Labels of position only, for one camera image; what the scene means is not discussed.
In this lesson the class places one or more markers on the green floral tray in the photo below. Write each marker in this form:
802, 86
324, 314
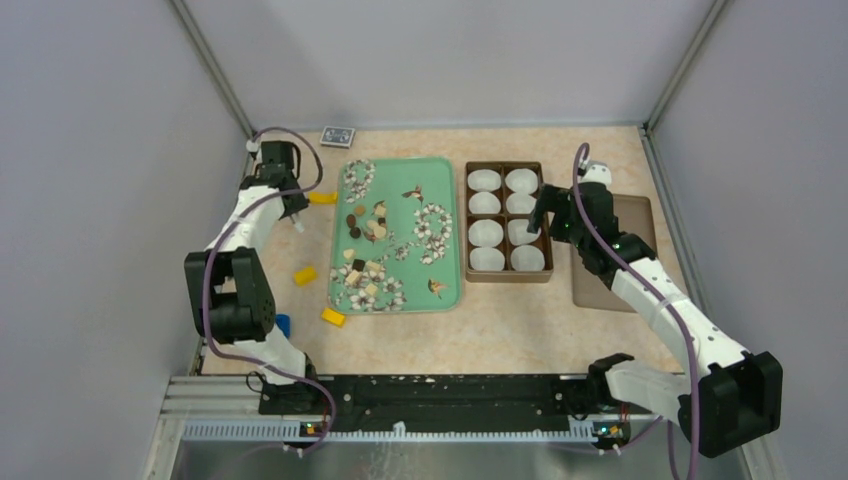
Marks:
413, 255

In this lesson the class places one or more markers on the brown chocolate box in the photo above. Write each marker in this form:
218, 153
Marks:
508, 275

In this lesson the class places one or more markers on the white paper cup far right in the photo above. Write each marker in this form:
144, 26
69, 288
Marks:
522, 180

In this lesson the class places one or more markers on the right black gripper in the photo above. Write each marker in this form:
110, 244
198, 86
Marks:
552, 199

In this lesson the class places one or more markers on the white paper cup near right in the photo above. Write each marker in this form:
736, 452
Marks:
527, 258

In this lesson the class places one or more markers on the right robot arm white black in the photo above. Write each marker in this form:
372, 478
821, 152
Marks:
728, 395

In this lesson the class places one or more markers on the white paper cup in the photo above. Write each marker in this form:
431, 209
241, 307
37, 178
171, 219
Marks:
527, 258
484, 180
522, 180
520, 204
485, 233
484, 203
487, 259
518, 233

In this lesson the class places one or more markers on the blue toy car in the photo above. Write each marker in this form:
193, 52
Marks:
283, 323

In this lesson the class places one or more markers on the yellow curved block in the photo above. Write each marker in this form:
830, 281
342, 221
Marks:
323, 198

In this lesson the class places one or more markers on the yellow block middle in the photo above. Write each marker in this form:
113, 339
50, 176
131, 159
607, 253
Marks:
305, 276

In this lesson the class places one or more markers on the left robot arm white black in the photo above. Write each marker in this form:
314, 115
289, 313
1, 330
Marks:
232, 302

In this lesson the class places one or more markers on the yellow block near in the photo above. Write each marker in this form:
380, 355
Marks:
333, 317

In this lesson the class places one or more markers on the blue card deck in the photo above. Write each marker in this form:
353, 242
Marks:
337, 137

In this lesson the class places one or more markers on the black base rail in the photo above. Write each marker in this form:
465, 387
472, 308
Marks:
499, 403

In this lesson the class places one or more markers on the white paper cup near left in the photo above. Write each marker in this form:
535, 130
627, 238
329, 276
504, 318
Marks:
487, 259

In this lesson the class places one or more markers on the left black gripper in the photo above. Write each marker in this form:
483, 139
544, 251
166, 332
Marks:
297, 204

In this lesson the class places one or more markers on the white paper cup far left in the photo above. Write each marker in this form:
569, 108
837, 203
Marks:
484, 180

